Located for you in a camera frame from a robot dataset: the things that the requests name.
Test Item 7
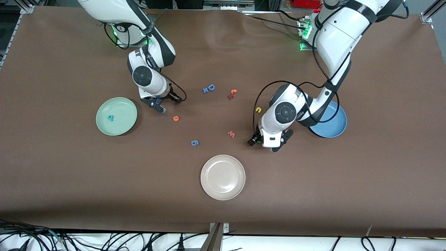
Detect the green plate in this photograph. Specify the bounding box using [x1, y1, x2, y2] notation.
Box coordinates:
[96, 97, 138, 136]

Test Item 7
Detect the beige plate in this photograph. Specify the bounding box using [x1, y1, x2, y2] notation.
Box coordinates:
[200, 154, 246, 201]

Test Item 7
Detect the red box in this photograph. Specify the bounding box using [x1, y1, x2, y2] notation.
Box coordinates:
[293, 0, 322, 9]

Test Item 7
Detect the blue plate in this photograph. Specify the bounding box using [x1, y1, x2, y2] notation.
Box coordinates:
[309, 101, 348, 138]

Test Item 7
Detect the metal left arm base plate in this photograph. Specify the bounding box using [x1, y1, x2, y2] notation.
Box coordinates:
[299, 17, 317, 52]

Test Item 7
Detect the aluminium corner rail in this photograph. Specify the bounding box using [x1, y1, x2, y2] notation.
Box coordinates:
[0, 0, 35, 70]
[420, 0, 446, 24]

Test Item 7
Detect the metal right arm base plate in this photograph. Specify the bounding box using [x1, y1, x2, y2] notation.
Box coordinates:
[116, 35, 151, 47]

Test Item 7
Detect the brown table cover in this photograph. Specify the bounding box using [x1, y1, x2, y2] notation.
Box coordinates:
[0, 6, 446, 237]

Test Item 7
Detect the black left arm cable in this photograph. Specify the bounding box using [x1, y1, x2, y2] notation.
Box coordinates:
[253, 0, 410, 137]

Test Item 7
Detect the aluminium frame structure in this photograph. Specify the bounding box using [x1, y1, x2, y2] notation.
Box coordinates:
[176, 0, 283, 14]

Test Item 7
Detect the aluminium table bracket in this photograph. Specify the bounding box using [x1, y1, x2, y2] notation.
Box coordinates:
[208, 222, 230, 251]

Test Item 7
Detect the black base cable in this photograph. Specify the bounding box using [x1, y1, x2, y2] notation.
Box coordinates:
[249, 14, 303, 30]

